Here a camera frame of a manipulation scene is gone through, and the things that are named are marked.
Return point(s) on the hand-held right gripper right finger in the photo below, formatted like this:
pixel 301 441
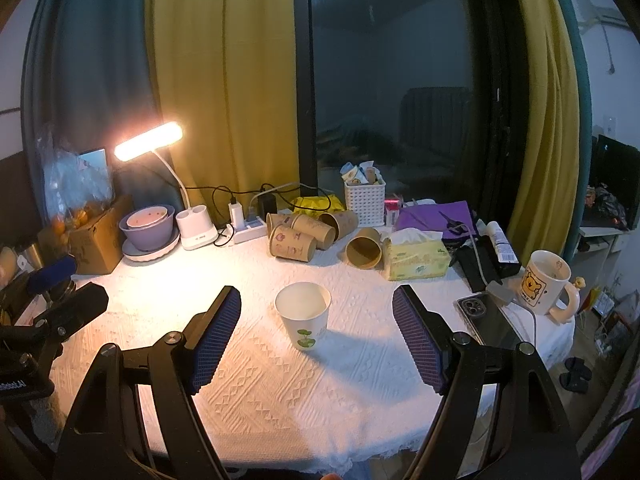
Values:
pixel 420 345

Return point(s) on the yellow-green tissue box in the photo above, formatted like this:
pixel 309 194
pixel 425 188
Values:
pixel 417 260

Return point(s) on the purple bowl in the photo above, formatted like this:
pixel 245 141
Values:
pixel 147 235

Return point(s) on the dark window pane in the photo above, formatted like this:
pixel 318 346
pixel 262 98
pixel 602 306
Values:
pixel 390 60

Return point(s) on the white plate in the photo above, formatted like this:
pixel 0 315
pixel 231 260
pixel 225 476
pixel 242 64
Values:
pixel 155 255

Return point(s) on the white desk lamp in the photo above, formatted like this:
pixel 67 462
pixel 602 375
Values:
pixel 150 142

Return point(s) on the white power strip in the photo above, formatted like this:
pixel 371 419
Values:
pixel 247 230

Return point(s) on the white textured tablecloth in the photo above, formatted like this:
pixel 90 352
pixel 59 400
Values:
pixel 280 400

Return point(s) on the black power adapter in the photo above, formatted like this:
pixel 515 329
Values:
pixel 268 206

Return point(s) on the dark slippers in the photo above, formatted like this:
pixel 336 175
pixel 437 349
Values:
pixel 576 375

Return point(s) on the cardboard box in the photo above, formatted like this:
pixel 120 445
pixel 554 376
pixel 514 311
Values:
pixel 95 242

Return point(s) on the black scissors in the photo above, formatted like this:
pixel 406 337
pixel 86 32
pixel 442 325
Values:
pixel 452 222

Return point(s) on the purple folder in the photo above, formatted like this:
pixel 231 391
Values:
pixel 425 217

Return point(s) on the small white box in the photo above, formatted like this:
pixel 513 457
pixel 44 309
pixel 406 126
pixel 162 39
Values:
pixel 393 214

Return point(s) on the white bear mug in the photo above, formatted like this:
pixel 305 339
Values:
pixel 542 285

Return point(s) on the white plastic basket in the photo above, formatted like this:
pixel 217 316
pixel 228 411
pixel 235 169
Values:
pixel 365 200

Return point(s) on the white tube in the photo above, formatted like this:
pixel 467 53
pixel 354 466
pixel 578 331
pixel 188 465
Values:
pixel 501 242

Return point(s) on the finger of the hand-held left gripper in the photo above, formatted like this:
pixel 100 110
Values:
pixel 50 271
pixel 75 305

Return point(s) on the clear plastic bag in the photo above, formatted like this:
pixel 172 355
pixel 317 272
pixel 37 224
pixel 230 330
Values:
pixel 75 180

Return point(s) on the yellow packet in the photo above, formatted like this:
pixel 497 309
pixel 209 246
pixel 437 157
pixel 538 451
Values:
pixel 317 205

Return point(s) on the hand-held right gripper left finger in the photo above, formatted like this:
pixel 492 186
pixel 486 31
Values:
pixel 215 345

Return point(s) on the smartphone in clear case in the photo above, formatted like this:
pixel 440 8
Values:
pixel 487 320

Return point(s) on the brown paper cup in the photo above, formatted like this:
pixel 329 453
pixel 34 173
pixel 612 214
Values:
pixel 277 221
pixel 342 222
pixel 364 252
pixel 313 229
pixel 292 246

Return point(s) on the teal curtain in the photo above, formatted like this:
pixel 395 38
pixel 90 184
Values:
pixel 95 60
pixel 575 85

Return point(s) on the black pouch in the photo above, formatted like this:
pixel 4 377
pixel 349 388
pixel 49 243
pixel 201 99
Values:
pixel 482 265

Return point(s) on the black monitor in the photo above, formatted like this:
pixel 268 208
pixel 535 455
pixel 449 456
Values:
pixel 617 175

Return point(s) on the white paper cup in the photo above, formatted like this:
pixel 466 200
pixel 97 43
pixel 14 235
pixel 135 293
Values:
pixel 302 316

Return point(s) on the white charger plug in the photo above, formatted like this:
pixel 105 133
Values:
pixel 236 212

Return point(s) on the yellow curtain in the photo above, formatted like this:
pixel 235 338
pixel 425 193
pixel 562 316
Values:
pixel 225 85
pixel 542 110

